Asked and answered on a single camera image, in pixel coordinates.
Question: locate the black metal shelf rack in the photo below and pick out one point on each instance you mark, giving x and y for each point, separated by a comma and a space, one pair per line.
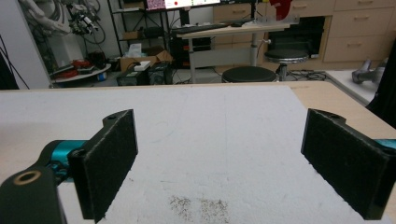
137, 34

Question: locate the black keyboard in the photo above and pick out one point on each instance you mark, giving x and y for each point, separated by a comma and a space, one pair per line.
199, 29

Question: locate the black computer case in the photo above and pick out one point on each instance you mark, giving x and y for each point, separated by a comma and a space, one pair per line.
146, 76

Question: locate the wooden drawer cabinet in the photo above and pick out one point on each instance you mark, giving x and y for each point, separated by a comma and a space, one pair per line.
361, 31

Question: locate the white foam mat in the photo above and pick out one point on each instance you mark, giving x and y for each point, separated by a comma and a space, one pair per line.
218, 130

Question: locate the computer monitor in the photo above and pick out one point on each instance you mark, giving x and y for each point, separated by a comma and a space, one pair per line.
183, 3

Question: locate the red cloth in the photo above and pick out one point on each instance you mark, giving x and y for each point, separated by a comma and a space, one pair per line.
281, 8

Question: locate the dark curtain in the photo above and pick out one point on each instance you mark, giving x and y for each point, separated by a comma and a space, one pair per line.
386, 93

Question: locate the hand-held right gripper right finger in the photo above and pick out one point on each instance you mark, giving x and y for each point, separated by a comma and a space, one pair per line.
345, 158

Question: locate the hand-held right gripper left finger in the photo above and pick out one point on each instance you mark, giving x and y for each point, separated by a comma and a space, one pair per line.
106, 161

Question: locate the grey metal object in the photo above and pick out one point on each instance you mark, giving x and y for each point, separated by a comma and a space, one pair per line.
364, 74

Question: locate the round white platform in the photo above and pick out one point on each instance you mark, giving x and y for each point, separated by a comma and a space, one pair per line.
82, 74

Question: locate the brown cardboard box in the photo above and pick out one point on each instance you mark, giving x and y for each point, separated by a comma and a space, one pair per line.
137, 60

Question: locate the light wooden standing desk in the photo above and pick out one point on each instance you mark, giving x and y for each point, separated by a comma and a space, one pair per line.
236, 30

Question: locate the black round stool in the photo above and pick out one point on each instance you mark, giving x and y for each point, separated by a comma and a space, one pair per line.
285, 56
249, 74

